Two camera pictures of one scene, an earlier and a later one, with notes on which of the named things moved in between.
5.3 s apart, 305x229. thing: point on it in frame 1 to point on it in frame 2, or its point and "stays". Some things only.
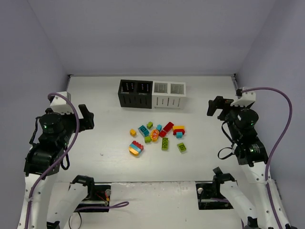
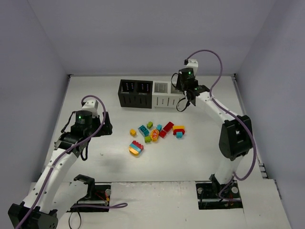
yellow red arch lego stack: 178,129 stays
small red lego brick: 162,134 stays
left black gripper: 81,119 to 105,124
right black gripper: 220,108 to 179,82
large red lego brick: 168,127 stays
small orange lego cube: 133,132 stays
